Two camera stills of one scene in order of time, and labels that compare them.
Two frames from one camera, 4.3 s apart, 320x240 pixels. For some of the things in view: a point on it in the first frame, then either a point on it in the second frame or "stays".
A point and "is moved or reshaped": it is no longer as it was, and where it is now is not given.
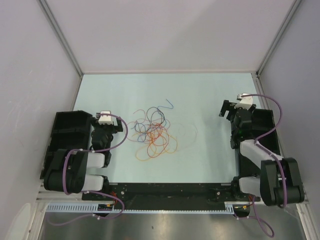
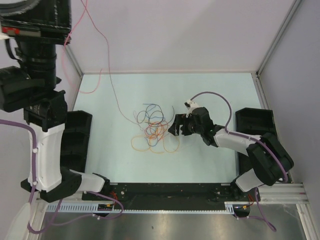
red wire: [153, 132] -> [99, 27]
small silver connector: [246, 102] -> [190, 105]
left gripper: [115, 128] -> [46, 20]
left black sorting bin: [71, 131] stays
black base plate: [170, 196] stays
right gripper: [228, 106] -> [180, 119]
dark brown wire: [146, 115] is moved or reshaped
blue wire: [144, 126] -> [156, 136]
